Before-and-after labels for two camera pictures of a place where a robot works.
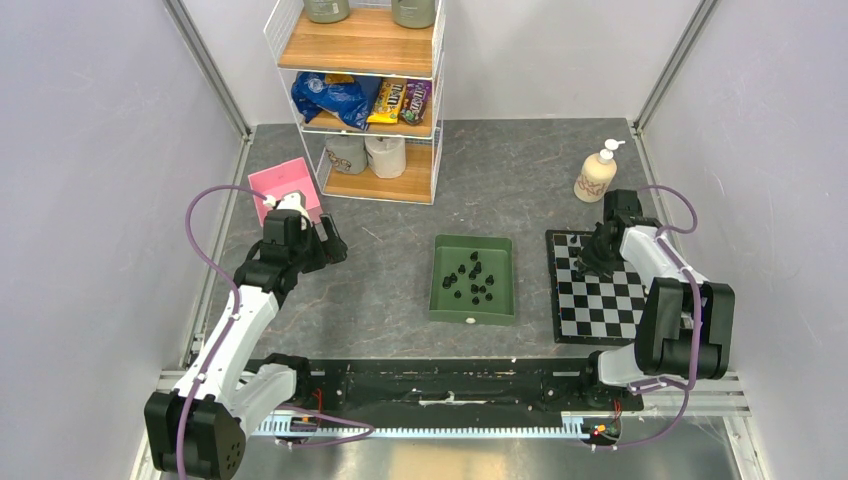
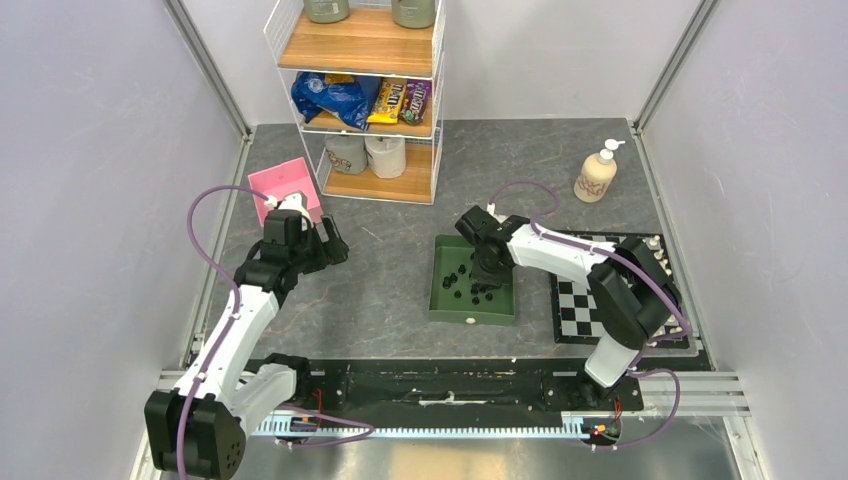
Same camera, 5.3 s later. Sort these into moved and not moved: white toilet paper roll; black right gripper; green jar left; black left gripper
Moved: black right gripper
Not moved: black left gripper; green jar left; white toilet paper roll
